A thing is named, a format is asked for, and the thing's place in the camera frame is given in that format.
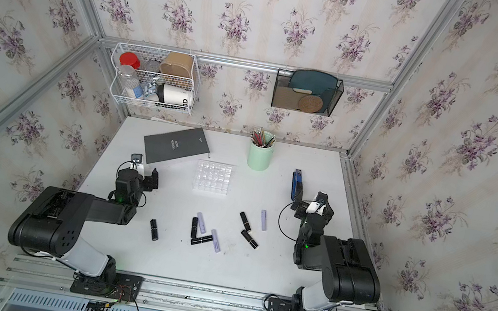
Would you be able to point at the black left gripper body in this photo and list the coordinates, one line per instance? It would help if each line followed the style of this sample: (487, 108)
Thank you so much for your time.
(147, 179)

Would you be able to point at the black lipstick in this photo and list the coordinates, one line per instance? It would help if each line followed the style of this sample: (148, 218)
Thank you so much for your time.
(154, 230)
(201, 240)
(245, 222)
(194, 228)
(249, 239)

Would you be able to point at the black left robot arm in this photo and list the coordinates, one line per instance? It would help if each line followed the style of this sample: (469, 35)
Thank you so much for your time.
(51, 226)

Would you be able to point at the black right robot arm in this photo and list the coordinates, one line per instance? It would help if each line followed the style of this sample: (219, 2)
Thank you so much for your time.
(348, 275)

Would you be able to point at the clear acrylic lipstick organizer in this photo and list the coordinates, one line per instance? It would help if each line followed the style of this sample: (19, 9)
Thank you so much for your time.
(212, 177)

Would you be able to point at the dark grey book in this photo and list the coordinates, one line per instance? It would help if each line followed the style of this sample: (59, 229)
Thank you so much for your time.
(175, 146)

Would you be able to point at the green pen cup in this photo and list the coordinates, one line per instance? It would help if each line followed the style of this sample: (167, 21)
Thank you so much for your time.
(261, 149)

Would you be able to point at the white black cylinder device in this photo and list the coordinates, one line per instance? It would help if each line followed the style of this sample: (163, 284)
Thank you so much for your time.
(172, 95)

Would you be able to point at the round cork coaster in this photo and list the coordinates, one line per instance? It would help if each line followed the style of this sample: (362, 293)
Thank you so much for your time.
(310, 104)

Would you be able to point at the clear plastic bottle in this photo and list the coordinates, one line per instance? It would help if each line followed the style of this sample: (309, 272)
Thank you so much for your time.
(131, 85)

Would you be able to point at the brown cardboard box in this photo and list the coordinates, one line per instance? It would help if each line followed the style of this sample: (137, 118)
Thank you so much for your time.
(177, 64)

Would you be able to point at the red lid jar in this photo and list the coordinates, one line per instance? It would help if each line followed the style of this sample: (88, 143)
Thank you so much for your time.
(130, 59)

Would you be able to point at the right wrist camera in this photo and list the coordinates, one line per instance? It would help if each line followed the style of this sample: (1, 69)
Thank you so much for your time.
(319, 205)

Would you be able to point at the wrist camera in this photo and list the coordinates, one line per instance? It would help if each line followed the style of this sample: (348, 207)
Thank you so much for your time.
(319, 205)
(137, 163)

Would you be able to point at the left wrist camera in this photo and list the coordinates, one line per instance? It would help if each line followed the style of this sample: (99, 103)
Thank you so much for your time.
(137, 163)

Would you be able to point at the white wire basket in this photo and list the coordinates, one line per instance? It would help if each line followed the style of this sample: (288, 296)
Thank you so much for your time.
(150, 77)

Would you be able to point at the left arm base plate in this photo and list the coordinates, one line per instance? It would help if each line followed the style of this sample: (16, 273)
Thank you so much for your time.
(124, 288)

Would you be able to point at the black mesh wall holder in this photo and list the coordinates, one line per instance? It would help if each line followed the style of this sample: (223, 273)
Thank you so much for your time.
(286, 98)

